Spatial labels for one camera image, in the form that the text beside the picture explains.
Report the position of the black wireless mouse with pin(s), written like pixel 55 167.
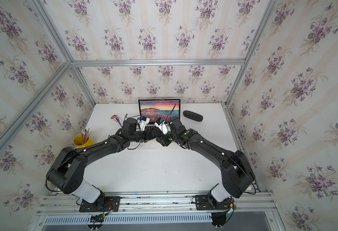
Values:
pixel 164 140

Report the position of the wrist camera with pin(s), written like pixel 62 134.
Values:
pixel 162 125
pixel 143 122

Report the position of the white blue pencil box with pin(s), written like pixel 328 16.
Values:
pixel 117 120

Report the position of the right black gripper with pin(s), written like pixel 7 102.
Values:
pixel 161 139

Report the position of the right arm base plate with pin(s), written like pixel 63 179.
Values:
pixel 208 202

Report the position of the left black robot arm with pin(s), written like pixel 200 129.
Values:
pixel 67 171

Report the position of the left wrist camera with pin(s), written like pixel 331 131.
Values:
pixel 143 122

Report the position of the aluminium mounting rail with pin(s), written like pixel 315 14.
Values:
pixel 155 202

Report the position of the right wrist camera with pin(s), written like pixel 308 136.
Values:
pixel 162 125

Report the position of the yellow pencil cup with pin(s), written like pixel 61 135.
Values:
pixel 79 142

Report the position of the silver open laptop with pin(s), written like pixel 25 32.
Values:
pixel 153 109

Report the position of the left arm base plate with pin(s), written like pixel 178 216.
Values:
pixel 106 204

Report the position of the black oblong case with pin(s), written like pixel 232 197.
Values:
pixel 193 116

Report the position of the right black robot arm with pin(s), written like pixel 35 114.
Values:
pixel 236 171

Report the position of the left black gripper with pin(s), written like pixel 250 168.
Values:
pixel 149 133

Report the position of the pencils in cup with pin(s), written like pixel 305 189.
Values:
pixel 85 133

